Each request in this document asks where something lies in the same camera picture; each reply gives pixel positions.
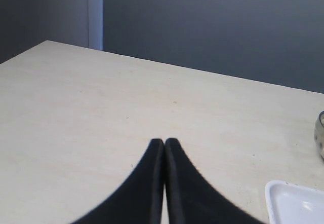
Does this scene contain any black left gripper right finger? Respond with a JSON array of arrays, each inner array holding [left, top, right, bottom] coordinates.
[[165, 138, 261, 223]]

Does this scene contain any steel bowl of rice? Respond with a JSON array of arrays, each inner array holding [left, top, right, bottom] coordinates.
[[314, 111, 324, 158]]

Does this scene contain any white plastic tray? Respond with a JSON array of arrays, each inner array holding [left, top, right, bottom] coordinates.
[[265, 180, 323, 224]]

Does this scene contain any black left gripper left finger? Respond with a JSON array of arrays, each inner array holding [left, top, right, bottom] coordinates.
[[74, 138, 164, 223]]

